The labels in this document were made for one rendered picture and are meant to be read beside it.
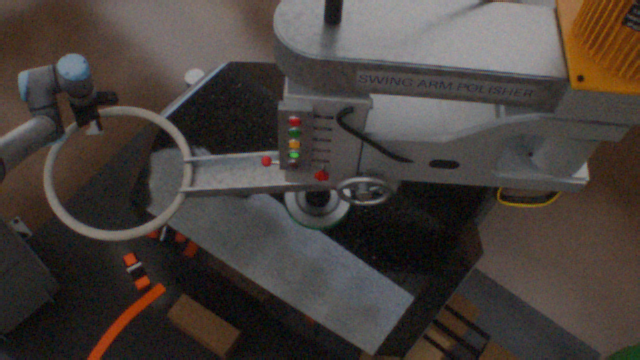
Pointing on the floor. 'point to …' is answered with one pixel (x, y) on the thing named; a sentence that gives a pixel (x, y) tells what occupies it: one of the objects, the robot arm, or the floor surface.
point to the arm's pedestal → (21, 276)
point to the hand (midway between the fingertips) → (100, 126)
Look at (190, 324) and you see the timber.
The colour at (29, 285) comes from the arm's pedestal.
